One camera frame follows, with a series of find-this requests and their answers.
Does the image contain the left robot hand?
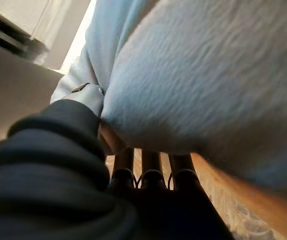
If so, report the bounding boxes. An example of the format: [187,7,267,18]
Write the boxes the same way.
[0,83,234,240]

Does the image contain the light blue-white cloth garment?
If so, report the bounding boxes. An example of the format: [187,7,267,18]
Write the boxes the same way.
[50,0,287,191]

